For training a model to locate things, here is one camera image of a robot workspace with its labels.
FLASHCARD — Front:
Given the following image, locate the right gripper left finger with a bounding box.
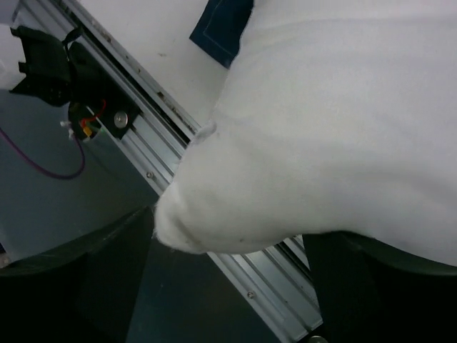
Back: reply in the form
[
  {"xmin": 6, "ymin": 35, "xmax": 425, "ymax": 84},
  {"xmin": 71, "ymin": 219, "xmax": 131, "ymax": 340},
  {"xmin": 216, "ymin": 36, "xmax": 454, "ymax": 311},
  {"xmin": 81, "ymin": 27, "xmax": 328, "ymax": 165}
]
[{"xmin": 1, "ymin": 207, "xmax": 153, "ymax": 342}]

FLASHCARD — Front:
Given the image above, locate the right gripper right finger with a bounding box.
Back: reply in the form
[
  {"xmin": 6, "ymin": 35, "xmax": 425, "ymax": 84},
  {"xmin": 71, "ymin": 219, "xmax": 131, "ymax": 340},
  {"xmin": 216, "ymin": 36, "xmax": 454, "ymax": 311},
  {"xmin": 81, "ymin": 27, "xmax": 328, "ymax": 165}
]
[{"xmin": 303, "ymin": 232, "xmax": 456, "ymax": 342}]

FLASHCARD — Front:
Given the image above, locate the white pillow insert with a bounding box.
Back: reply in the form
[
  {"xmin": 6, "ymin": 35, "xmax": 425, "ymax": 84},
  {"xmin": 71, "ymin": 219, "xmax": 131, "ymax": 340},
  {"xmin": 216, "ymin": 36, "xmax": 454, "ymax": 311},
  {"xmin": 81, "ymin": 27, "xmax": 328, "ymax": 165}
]
[{"xmin": 154, "ymin": 1, "xmax": 456, "ymax": 266}]

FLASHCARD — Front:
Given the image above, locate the blue patterned pillowcase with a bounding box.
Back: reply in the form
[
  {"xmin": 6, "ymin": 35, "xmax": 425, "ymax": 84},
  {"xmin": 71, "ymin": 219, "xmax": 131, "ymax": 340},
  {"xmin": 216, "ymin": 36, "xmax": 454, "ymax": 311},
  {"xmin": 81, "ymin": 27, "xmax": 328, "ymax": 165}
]
[{"xmin": 189, "ymin": 0, "xmax": 253, "ymax": 69}]

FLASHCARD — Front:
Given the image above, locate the aluminium front rail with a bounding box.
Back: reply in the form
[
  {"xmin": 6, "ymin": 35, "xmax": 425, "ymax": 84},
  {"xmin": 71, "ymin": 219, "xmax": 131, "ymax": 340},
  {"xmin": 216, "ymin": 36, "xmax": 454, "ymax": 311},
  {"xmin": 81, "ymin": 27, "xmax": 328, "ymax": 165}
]
[{"xmin": 17, "ymin": 0, "xmax": 326, "ymax": 343}]

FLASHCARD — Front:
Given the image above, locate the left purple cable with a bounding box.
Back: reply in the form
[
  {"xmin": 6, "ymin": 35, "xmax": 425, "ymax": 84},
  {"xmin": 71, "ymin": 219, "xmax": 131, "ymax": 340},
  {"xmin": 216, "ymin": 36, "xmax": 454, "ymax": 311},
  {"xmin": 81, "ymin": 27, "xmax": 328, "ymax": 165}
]
[{"xmin": 0, "ymin": 126, "xmax": 86, "ymax": 180}]

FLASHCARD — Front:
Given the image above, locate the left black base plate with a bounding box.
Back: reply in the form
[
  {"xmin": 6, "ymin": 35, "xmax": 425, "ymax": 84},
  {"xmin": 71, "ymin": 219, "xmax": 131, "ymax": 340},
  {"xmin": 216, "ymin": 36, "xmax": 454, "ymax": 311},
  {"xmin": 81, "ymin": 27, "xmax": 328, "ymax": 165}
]
[{"xmin": 68, "ymin": 42, "xmax": 141, "ymax": 140}]

